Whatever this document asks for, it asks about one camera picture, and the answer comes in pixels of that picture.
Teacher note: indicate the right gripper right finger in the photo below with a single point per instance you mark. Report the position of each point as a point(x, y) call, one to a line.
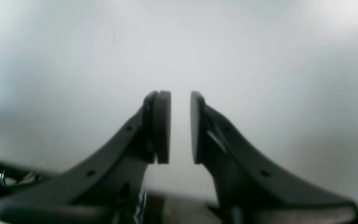
point(252, 189)

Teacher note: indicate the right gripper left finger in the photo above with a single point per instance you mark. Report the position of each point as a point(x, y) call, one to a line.
point(104, 188)

